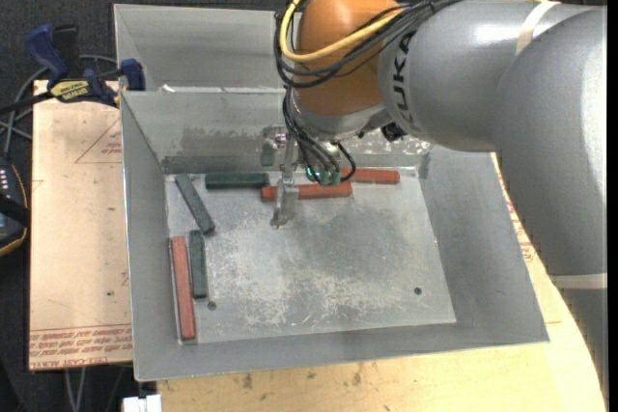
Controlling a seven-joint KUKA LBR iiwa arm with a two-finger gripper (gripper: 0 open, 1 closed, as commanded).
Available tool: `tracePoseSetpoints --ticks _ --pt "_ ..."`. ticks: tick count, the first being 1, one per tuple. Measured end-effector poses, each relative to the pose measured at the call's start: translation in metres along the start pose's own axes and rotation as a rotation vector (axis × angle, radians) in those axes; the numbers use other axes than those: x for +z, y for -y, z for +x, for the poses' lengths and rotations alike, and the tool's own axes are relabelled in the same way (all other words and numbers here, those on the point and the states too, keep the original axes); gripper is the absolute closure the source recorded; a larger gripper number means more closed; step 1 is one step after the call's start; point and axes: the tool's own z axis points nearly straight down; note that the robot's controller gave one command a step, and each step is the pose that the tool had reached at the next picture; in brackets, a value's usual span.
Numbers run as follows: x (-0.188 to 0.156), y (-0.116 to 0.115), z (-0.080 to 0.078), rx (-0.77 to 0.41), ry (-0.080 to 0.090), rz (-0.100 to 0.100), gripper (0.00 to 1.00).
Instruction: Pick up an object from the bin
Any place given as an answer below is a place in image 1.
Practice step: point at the dark green flat block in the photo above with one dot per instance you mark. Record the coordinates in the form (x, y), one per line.
(198, 265)
(236, 180)
(195, 205)

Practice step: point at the black cylinder on white bracket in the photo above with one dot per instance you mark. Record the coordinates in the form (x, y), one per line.
(392, 130)

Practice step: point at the grey metal bin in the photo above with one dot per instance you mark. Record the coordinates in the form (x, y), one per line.
(338, 265)

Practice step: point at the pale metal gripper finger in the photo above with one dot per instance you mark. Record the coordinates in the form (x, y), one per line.
(279, 207)
(291, 202)

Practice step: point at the red-brown flat block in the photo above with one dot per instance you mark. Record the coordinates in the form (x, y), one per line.
(183, 289)
(374, 176)
(318, 192)

